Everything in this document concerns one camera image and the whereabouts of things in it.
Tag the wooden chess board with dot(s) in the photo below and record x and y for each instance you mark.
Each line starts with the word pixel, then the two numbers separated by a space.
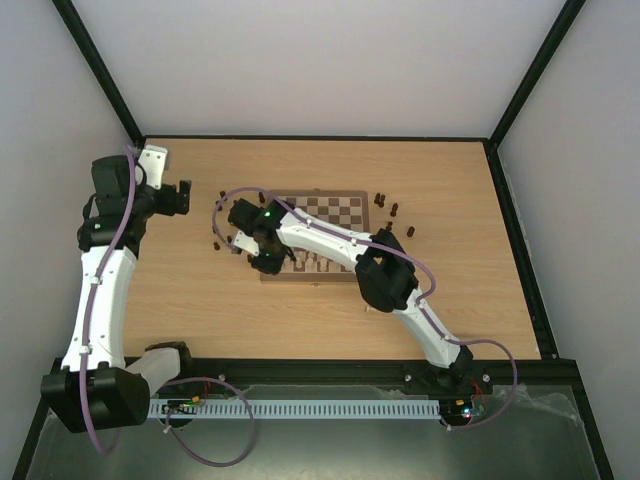
pixel 348 209

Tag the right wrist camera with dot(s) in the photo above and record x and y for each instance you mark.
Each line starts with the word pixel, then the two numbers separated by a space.
pixel 242 241

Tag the white slotted cable duct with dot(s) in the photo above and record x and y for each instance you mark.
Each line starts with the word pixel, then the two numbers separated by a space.
pixel 299 409

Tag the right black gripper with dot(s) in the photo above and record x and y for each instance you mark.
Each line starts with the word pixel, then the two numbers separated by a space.
pixel 270 263

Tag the black frame rail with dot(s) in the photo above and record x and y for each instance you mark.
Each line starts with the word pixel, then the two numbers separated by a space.
pixel 413 377

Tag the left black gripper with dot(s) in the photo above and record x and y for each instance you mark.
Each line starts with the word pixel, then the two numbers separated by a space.
pixel 170 206

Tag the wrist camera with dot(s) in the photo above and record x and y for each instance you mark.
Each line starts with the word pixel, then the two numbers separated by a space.
pixel 151 165
pixel 242 241

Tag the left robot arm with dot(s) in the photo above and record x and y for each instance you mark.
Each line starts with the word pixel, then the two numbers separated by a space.
pixel 95 386

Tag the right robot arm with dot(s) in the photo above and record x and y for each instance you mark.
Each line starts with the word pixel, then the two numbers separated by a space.
pixel 385 274

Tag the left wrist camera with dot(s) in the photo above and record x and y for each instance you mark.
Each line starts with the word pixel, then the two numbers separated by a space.
pixel 151 165

